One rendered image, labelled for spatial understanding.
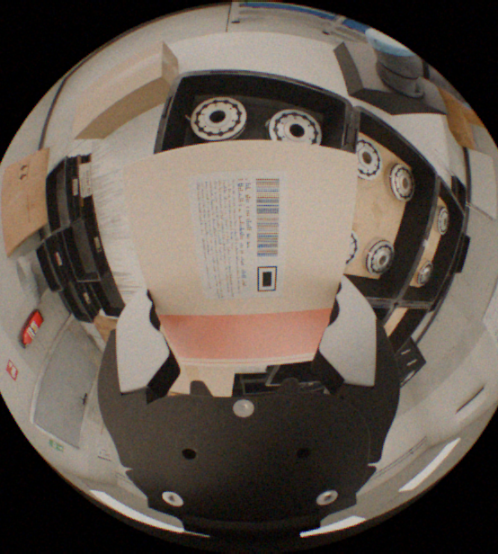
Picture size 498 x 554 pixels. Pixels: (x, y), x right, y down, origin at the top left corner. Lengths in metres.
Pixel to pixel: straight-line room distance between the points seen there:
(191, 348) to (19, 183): 2.60
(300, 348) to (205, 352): 0.08
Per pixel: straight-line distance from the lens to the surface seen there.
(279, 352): 0.15
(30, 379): 2.81
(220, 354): 0.15
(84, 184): 1.18
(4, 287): 2.59
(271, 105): 0.41
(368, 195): 0.47
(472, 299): 3.57
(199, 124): 0.37
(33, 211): 2.54
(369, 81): 0.63
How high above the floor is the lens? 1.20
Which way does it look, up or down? 58 degrees down
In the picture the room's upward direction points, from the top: 175 degrees clockwise
